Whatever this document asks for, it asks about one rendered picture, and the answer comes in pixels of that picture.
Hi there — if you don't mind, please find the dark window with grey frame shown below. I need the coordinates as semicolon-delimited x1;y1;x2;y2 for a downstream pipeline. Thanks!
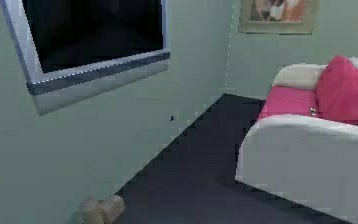
0;0;171;117

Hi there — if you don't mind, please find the framed painting with beige border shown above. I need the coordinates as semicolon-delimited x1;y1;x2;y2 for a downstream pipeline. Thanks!
238;0;320;36

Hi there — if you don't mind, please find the pink cushion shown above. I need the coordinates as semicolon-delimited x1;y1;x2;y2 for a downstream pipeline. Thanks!
314;55;358;128

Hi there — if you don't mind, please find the small beige lumpy object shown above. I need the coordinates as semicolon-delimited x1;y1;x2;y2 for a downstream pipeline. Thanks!
78;194;126;224

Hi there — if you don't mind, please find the white sofa with pink seat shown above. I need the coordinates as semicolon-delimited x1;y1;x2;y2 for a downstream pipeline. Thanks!
234;57;358;224

